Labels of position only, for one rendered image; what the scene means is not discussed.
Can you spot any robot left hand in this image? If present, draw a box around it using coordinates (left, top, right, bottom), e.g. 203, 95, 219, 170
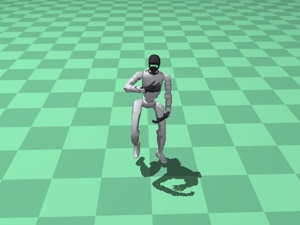
152, 111, 170, 123

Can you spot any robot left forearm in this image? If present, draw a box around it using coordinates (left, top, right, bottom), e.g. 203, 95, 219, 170
165, 93, 172, 117

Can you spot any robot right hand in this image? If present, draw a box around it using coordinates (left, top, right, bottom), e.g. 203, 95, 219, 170
140, 81, 161, 93

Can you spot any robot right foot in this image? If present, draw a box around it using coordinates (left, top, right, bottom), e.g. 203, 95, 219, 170
133, 141, 140, 158

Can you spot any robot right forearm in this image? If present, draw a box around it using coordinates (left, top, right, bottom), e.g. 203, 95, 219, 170
124, 84, 145, 93

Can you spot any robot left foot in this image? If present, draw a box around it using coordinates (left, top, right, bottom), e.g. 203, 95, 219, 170
156, 150, 167, 163

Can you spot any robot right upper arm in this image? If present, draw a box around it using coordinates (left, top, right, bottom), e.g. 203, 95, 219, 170
123, 71, 143, 92

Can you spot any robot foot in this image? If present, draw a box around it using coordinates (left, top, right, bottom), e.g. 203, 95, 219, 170
156, 150, 167, 163
133, 141, 140, 158

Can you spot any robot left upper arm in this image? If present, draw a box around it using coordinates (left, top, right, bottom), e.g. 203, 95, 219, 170
163, 73, 172, 99

